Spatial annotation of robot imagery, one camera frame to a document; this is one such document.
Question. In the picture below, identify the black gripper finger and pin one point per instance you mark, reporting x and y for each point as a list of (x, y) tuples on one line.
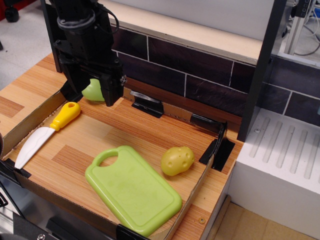
[(111, 88), (77, 81)]

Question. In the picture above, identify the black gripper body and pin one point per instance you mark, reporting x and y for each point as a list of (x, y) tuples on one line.
[(89, 42)]

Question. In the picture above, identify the yellow handled white toy knife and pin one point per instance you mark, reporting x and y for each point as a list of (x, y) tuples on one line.
[(67, 114)]

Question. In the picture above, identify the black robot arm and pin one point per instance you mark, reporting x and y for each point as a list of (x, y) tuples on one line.
[(79, 9)]

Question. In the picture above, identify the green plastic cutting board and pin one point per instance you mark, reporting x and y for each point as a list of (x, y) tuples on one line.
[(140, 198)]

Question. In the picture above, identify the cardboard fence with black tape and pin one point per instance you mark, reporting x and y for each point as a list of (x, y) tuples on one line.
[(51, 192)]

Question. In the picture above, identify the green toy pear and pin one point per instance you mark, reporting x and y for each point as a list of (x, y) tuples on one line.
[(93, 91)]

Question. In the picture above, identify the black caster wheel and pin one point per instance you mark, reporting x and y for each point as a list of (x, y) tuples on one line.
[(11, 14)]

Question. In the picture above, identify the yellow toy potato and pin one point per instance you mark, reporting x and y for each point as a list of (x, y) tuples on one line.
[(177, 160)]

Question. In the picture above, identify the white ridged sink drainboard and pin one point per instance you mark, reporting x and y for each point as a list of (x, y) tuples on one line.
[(277, 172)]

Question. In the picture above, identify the dark shelf frame with ledge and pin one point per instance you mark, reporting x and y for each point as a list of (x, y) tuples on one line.
[(205, 70)]

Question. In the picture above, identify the aluminium profile post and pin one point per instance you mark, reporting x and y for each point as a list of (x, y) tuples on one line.
[(300, 14)]

